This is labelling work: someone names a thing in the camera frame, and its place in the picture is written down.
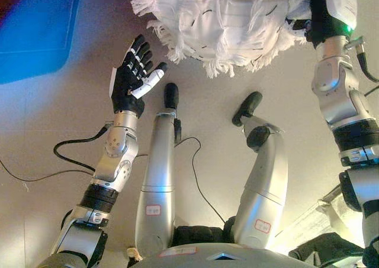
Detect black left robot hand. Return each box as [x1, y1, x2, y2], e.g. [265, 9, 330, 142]
[109, 33, 169, 118]

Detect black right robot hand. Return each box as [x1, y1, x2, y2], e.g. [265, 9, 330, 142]
[291, 0, 359, 49]

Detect white fringed pillow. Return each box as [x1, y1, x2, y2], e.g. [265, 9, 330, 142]
[130, 0, 312, 79]

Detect silver left robot leg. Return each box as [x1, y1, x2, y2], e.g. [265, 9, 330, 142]
[134, 82, 182, 259]

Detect grey robot torso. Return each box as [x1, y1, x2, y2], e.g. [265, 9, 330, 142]
[127, 224, 310, 268]

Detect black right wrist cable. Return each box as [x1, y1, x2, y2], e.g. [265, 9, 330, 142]
[345, 35, 379, 98]

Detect thin black floor cable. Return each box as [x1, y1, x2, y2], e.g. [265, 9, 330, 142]
[0, 157, 93, 183]
[174, 136, 228, 224]

